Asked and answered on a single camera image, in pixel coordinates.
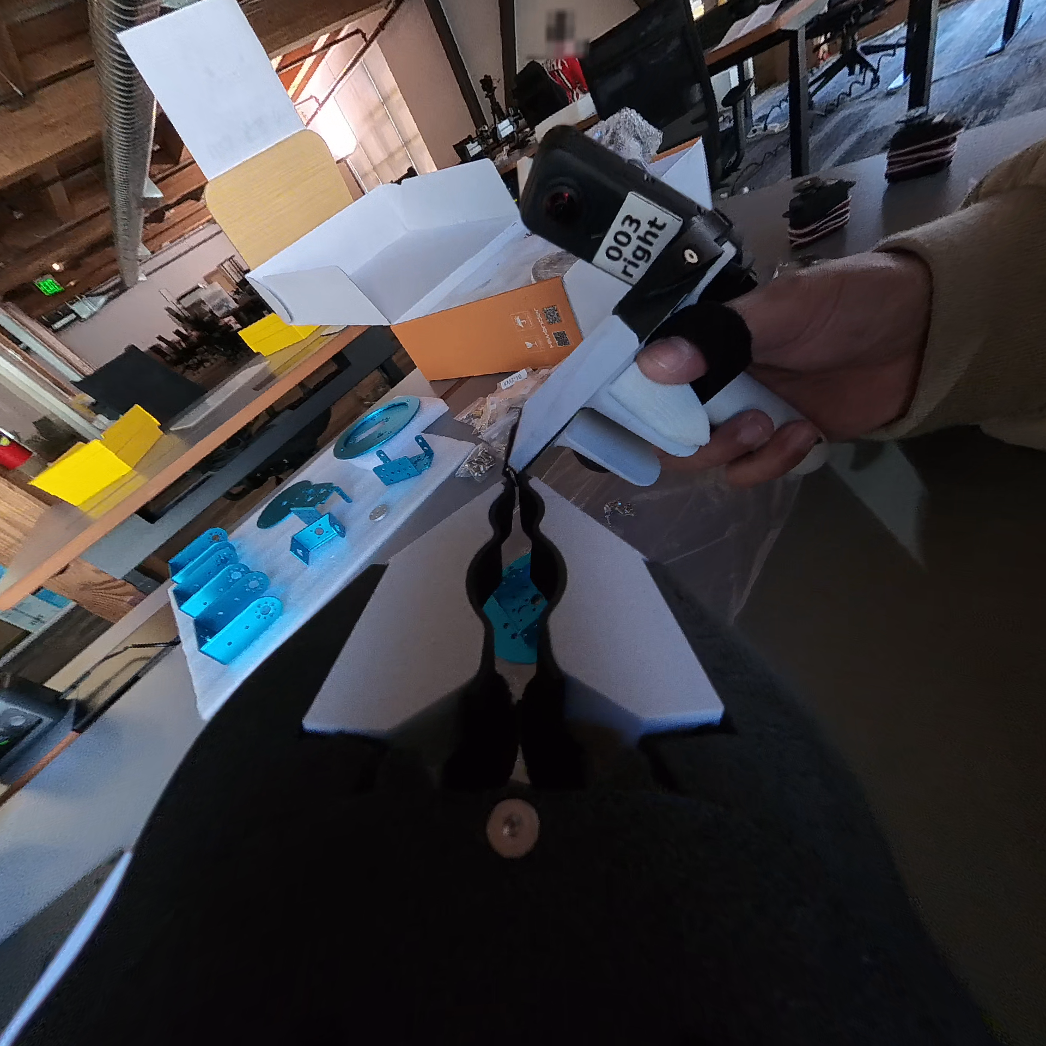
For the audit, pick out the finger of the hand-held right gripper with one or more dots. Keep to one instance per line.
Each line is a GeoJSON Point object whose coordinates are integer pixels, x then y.
{"type": "Point", "coordinates": [572, 392]}

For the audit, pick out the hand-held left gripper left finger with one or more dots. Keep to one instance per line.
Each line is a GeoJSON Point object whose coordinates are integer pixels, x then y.
{"type": "Point", "coordinates": [400, 654]}

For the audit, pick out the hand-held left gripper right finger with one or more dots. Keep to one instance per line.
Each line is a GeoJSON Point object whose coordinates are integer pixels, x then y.
{"type": "Point", "coordinates": [629, 645]}

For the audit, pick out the blue square metal bracket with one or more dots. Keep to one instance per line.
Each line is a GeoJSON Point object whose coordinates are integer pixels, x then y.
{"type": "Point", "coordinates": [519, 596]}

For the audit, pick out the person's right forearm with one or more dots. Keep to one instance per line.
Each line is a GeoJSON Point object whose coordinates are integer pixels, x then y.
{"type": "Point", "coordinates": [989, 286]}

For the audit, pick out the grey desk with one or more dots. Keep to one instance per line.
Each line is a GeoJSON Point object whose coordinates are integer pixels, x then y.
{"type": "Point", "coordinates": [899, 735]}

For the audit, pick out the person's right hand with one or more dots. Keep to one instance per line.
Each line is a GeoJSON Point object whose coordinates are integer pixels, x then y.
{"type": "Point", "coordinates": [833, 343]}

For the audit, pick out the bubble wrap bundle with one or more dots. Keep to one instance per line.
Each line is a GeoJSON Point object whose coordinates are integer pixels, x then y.
{"type": "Point", "coordinates": [625, 131]}

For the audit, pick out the pile of screw bags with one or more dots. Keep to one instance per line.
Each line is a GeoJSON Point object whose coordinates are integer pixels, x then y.
{"type": "Point", "coordinates": [490, 417]}

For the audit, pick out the orange cardboard box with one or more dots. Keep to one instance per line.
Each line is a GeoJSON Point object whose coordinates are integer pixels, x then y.
{"type": "Point", "coordinates": [490, 319]}

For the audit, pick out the clear plastic bag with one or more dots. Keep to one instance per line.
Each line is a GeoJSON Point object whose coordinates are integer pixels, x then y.
{"type": "Point", "coordinates": [719, 523]}

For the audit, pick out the white foam sheet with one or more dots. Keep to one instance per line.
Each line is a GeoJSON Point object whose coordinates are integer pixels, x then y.
{"type": "Point", "coordinates": [245, 523]}

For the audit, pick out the black servo motor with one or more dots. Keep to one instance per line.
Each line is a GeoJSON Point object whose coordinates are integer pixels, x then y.
{"type": "Point", "coordinates": [923, 147]}
{"type": "Point", "coordinates": [817, 212]}

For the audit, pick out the black-legged office table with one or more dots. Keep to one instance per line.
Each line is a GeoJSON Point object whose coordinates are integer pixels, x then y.
{"type": "Point", "coordinates": [776, 33]}

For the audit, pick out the wooden top table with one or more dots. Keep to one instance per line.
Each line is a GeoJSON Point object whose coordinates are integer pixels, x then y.
{"type": "Point", "coordinates": [204, 458]}

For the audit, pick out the yellow box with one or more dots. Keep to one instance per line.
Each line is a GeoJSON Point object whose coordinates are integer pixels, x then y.
{"type": "Point", "coordinates": [278, 333]}
{"type": "Point", "coordinates": [82, 478]}

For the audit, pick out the white flat tray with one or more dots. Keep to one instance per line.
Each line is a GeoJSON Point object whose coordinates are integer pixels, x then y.
{"type": "Point", "coordinates": [221, 400]}

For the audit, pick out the blue printed sheet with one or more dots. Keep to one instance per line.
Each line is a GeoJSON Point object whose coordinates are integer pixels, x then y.
{"type": "Point", "coordinates": [33, 609]}

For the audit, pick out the red box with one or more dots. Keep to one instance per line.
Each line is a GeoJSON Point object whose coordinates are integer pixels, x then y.
{"type": "Point", "coordinates": [8, 453]}

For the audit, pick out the white instruction manual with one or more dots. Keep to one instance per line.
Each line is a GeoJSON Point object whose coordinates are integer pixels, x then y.
{"type": "Point", "coordinates": [65, 940]}

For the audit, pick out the green exit sign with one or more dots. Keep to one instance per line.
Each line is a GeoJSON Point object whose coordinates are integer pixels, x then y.
{"type": "Point", "coordinates": [49, 286]}

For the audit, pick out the blue short box bracket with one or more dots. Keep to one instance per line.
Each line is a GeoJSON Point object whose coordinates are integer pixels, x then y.
{"type": "Point", "coordinates": [319, 539]}

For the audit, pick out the blue long U bracket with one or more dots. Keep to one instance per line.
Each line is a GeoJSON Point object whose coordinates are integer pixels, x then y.
{"type": "Point", "coordinates": [225, 588]}
{"type": "Point", "coordinates": [200, 552]}
{"type": "Point", "coordinates": [241, 633]}

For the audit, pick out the blue small U bracket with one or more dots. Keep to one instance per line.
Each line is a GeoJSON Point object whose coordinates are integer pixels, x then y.
{"type": "Point", "coordinates": [404, 464]}

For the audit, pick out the blue round-ended flat bracket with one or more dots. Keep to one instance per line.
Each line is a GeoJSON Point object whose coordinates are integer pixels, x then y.
{"type": "Point", "coordinates": [298, 503]}

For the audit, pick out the silver ventilation duct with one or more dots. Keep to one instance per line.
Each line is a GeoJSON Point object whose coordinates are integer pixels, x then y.
{"type": "Point", "coordinates": [122, 139]}

